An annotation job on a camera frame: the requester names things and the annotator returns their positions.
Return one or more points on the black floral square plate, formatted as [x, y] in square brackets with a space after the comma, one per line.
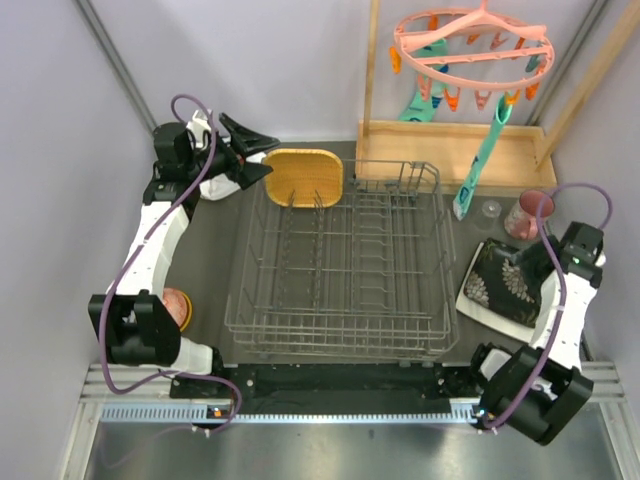
[496, 283]

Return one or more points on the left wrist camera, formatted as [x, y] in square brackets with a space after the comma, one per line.
[201, 129]

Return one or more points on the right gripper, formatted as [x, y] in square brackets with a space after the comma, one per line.
[527, 260]

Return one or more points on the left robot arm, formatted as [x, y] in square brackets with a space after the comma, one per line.
[132, 324]

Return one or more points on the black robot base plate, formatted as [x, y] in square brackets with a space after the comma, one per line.
[359, 389]

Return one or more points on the grey wire dish rack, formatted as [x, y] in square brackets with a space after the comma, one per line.
[369, 277]

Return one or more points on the clear glass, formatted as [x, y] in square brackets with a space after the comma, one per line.
[491, 210]

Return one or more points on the white printed cloth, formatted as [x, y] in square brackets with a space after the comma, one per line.
[220, 186]

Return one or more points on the pink round clothes hanger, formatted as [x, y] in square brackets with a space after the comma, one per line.
[489, 53]

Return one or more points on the teal patterned sock back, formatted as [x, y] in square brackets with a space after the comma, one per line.
[428, 92]

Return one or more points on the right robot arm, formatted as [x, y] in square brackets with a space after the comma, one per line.
[540, 387]

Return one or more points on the teal patterned sock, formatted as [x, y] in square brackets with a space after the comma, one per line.
[428, 92]
[465, 193]

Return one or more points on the wooden tray frame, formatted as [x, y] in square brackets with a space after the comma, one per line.
[388, 150]

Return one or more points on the pink ceramic mug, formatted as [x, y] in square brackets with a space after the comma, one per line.
[520, 223]

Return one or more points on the red patterned bowl yellow rim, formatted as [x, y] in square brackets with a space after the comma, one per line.
[179, 306]

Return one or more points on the white square plate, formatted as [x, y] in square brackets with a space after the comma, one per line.
[489, 319]

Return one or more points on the teal patterned sock front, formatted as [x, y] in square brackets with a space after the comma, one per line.
[465, 193]

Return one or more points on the yellow woven-pattern plate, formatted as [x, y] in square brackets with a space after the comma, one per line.
[304, 178]

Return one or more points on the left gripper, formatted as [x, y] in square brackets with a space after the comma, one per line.
[246, 175]

